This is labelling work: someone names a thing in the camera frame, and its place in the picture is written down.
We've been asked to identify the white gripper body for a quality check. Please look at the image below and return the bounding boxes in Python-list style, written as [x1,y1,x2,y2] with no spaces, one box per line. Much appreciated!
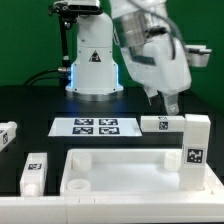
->
[120,31,212,95]

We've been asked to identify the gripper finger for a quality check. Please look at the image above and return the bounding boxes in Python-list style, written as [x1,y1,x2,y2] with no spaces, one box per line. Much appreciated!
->
[143,86,158,105]
[162,93,179,116]

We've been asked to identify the white desk top tray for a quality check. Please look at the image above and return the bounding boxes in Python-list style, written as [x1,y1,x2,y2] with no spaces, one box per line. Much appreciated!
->
[60,149,224,196]

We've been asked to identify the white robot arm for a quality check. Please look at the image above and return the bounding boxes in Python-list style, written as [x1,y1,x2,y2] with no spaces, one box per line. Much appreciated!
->
[67,0,211,115]

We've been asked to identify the white sheet with markers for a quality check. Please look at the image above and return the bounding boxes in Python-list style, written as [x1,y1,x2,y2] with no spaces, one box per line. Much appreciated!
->
[49,117,141,137]

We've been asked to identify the white L-shaped corner fence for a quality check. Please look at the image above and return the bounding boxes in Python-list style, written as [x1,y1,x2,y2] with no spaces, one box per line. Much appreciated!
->
[0,185,224,224]

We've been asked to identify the black camera on stand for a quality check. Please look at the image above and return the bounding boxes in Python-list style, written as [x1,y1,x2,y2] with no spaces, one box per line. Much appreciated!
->
[66,0,102,15]

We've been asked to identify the black cables at base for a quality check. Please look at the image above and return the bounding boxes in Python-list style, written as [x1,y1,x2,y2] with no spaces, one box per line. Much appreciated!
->
[22,67,72,86]

